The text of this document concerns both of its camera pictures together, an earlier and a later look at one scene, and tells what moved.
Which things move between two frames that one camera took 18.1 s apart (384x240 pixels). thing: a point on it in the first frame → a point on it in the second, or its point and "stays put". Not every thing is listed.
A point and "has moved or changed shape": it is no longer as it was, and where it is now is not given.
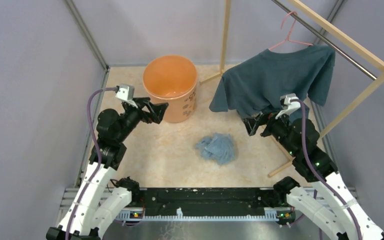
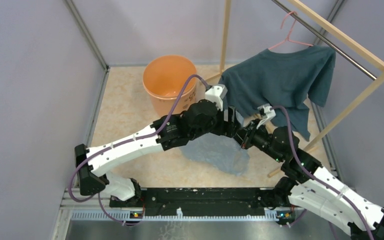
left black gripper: [157, 110] → [227, 127]
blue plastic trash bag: [218, 147] has moved or changed shape
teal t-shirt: [272, 81] stays put
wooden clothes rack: [373, 58] stays put
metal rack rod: [322, 37] stays put
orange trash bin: [172, 79] stays put
